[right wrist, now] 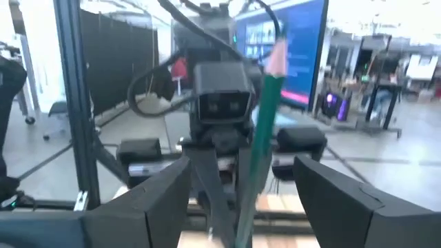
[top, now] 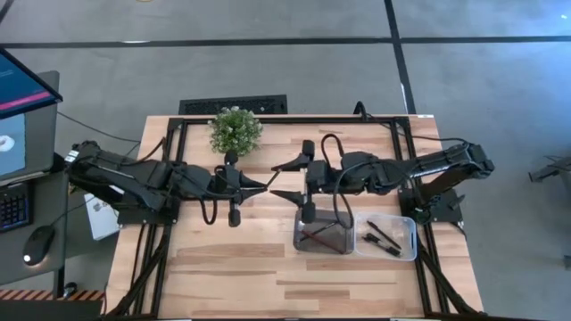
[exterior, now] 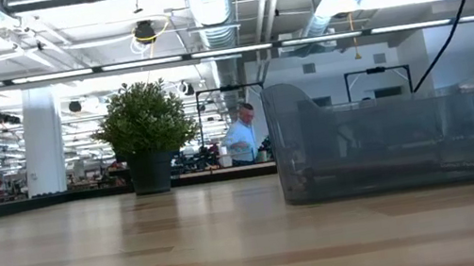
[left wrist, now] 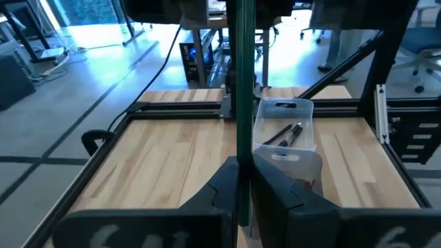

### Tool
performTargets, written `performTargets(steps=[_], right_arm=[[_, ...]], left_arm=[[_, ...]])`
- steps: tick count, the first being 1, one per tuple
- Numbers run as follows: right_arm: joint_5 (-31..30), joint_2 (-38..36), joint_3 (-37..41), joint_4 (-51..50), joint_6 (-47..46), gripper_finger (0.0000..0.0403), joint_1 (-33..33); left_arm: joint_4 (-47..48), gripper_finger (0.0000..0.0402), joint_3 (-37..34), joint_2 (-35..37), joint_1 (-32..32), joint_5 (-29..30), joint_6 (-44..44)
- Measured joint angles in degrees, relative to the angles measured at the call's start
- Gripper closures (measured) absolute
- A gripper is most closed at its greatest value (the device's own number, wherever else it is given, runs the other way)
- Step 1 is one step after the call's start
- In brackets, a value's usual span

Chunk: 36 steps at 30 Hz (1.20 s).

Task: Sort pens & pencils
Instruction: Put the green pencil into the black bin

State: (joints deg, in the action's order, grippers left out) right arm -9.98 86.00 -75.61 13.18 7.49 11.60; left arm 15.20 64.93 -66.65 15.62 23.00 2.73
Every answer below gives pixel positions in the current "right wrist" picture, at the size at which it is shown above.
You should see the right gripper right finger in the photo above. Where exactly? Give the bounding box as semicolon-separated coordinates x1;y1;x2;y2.
291;154;441;248

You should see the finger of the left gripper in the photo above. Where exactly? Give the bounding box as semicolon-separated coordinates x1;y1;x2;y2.
182;147;239;248
236;147;256;223

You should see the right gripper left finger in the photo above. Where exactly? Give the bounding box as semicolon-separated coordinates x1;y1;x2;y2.
83;154;193;248

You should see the green pencil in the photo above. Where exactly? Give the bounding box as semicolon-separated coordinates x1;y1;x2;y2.
234;37;289;248

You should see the grey office chair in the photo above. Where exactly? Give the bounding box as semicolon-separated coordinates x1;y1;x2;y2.
41;99;72;141

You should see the black room partition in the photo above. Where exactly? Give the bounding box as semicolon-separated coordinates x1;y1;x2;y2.
79;8;160;117

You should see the red chair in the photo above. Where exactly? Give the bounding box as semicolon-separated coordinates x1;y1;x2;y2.
170;56;189;96

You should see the computer tower with purple lights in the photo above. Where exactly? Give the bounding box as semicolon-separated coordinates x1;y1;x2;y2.
320;90;353;122

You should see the large monitor with blue screen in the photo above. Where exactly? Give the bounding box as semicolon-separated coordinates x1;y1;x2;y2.
234;0;329;112

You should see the white board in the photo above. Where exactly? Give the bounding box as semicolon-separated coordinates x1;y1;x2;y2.
405;54;439;82

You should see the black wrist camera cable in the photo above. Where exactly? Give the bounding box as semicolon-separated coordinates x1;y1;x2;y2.
126;51;197;118

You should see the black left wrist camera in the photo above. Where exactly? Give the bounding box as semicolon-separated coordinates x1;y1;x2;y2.
192;61;256;125

